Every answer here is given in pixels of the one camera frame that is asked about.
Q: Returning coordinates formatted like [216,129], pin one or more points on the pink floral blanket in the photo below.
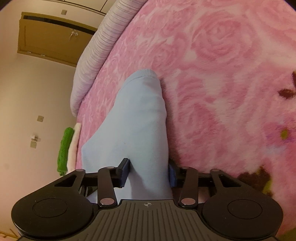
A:
[219,92]

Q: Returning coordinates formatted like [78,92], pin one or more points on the white pink cloth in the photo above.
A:
[73,148]

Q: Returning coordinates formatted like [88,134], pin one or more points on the green cloth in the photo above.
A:
[64,150]

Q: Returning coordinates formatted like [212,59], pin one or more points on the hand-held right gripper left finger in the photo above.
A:
[124,172]

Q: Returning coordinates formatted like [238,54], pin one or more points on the light blue sweatshirt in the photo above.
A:
[138,120]

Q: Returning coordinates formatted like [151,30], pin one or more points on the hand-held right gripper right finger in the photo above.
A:
[172,176]

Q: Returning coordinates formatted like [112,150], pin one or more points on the brown wooden door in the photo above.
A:
[46,39]

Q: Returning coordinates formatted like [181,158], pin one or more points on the grey striped quilt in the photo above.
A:
[97,53]

